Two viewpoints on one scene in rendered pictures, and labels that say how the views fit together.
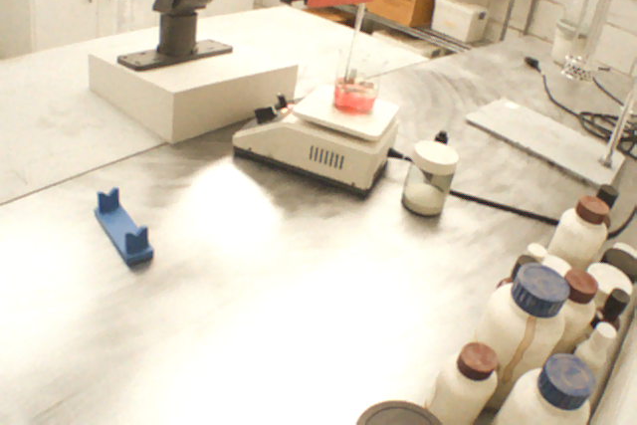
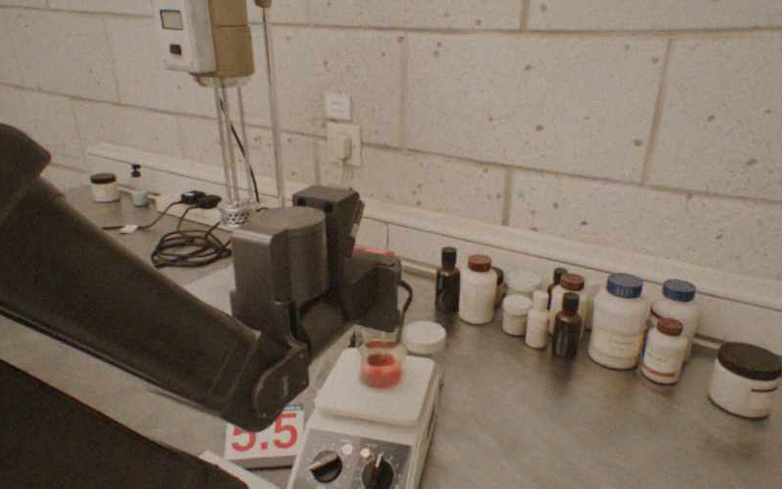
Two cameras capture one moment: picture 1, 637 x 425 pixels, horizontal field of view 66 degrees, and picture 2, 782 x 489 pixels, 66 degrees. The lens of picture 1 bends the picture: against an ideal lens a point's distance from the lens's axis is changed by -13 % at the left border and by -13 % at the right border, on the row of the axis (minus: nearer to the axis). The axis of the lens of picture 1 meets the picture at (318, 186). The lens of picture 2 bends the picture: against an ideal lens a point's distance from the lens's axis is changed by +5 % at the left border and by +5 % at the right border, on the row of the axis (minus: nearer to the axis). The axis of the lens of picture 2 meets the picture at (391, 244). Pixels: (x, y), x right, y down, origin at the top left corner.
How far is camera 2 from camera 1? 0.89 m
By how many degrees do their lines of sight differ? 80
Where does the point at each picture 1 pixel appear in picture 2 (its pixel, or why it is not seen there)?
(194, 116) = not seen: outside the picture
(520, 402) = (691, 312)
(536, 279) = (625, 281)
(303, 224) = (511, 454)
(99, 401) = not seen: outside the picture
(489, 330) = (638, 320)
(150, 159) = not seen: outside the picture
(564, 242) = (490, 291)
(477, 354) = (669, 323)
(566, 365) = (673, 285)
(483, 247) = (466, 348)
